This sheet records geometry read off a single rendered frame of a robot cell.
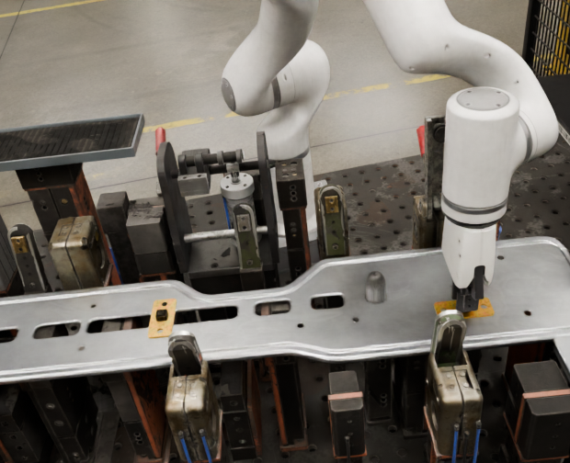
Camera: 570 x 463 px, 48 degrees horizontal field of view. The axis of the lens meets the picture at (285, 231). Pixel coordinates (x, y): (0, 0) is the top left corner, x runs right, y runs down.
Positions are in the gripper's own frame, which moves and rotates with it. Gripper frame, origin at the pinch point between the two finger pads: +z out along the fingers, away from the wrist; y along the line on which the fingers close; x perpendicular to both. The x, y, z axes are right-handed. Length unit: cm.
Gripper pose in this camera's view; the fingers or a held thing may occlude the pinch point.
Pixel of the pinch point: (464, 293)
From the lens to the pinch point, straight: 99.9
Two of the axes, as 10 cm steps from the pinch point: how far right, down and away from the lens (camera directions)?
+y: 0.4, 6.0, -8.0
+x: 9.9, -1.1, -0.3
